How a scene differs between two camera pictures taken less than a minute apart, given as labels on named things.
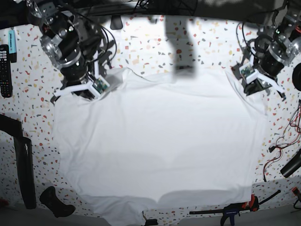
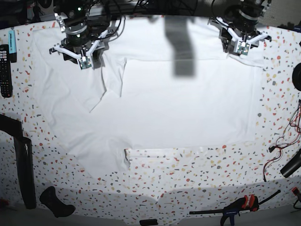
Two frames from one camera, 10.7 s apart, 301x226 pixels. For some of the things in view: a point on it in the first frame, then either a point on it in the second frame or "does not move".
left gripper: x=84 y=87 -> x=83 y=55
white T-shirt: x=194 y=141 -> x=161 y=82
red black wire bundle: x=294 y=130 does not move
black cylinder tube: x=293 y=165 does not move
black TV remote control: x=6 y=90 does not move
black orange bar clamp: x=253 y=205 does not move
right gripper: x=252 y=80 -> x=234 y=41
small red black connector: x=295 y=190 does not move
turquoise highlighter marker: x=12 y=44 does not move
